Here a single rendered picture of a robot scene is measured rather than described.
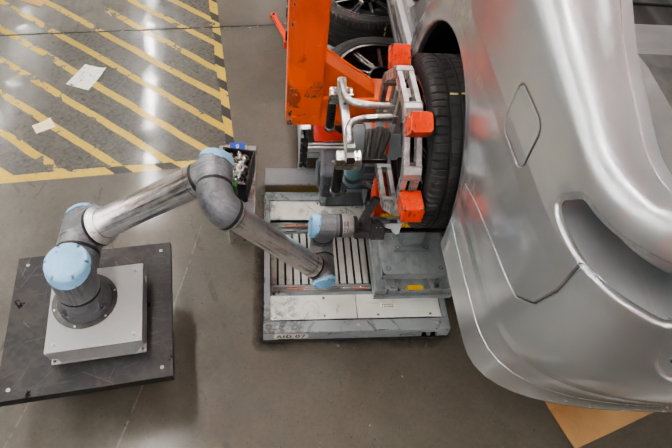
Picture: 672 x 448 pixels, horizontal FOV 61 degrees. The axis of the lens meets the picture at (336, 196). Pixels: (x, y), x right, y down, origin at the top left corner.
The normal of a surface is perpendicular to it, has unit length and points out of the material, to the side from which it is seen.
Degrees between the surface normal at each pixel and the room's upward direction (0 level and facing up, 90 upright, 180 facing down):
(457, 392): 0
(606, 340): 89
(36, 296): 0
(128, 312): 1
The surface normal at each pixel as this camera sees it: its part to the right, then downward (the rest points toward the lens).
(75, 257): 0.10, -0.56
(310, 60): 0.07, 0.77
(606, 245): 0.33, -0.50
